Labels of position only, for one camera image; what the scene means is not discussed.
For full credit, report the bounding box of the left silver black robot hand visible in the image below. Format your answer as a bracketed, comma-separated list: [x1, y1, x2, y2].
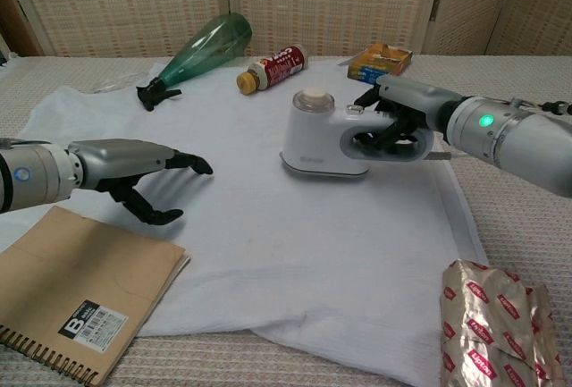
[65, 138, 215, 227]

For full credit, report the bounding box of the beige woven table cover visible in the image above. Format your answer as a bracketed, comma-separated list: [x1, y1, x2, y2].
[0, 54, 572, 387]

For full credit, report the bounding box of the white steam iron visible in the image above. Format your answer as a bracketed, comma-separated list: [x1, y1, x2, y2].
[279, 88, 436, 182]

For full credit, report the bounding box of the woven rattan folding screen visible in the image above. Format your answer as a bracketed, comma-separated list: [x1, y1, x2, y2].
[0, 0, 572, 58]

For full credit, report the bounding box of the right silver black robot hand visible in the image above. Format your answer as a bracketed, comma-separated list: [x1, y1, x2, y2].
[352, 74, 462, 156]

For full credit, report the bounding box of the green plastic spray bottle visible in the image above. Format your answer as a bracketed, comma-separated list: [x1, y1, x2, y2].
[135, 12, 254, 113]

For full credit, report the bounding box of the silver Lipton foil bag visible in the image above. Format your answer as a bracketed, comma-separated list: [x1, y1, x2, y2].
[440, 258, 567, 387]

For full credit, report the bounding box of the white towel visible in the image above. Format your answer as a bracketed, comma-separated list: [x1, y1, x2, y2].
[0, 61, 489, 387]

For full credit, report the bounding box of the red label bottle yellow cap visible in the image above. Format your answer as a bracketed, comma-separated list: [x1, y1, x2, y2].
[235, 44, 309, 97]

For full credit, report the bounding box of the brown kraft spiral notebook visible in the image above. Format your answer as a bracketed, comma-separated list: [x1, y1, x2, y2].
[0, 206, 192, 386]

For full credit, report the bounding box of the yellow blue cardboard box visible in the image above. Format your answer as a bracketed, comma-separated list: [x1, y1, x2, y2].
[346, 43, 415, 83]

